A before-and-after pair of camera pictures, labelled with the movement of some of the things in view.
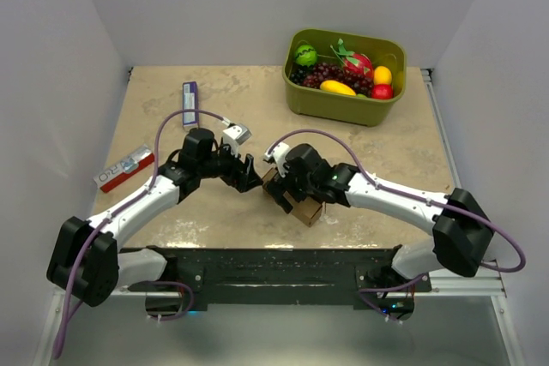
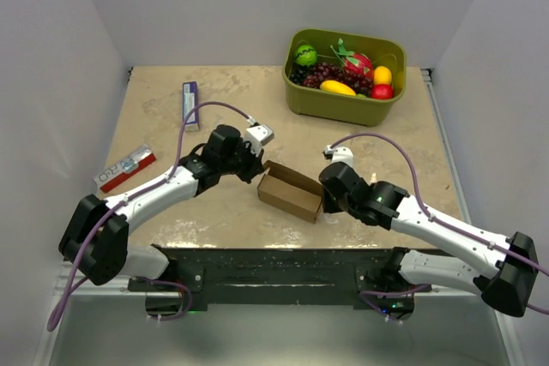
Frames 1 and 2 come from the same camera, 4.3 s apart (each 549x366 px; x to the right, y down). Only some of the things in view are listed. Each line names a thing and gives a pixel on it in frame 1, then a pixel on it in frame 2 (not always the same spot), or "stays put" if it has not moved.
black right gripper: [277, 192] to [328, 206]
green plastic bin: [342, 107] stays put
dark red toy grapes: [326, 71] stays put
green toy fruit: [305, 55] stays put
